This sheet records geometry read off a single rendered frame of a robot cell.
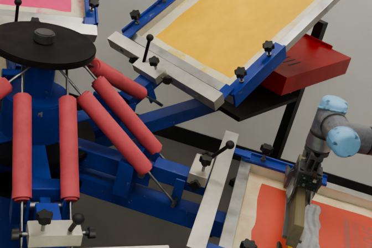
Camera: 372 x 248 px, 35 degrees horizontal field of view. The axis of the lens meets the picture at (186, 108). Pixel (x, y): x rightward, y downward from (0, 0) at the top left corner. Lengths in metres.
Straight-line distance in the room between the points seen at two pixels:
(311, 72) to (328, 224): 0.97
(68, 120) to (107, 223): 1.62
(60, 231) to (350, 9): 2.60
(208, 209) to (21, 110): 0.58
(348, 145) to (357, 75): 2.26
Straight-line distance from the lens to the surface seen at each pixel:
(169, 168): 1.83
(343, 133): 1.55
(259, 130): 3.97
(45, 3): 2.57
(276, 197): 2.02
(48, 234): 1.45
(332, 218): 2.03
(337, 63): 2.98
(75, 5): 2.60
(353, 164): 4.07
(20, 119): 1.65
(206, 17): 2.52
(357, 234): 2.01
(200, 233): 1.61
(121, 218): 3.29
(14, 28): 1.88
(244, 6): 2.54
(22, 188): 1.59
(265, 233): 1.84
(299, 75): 2.67
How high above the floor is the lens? 2.02
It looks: 26 degrees down
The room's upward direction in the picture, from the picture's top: 14 degrees clockwise
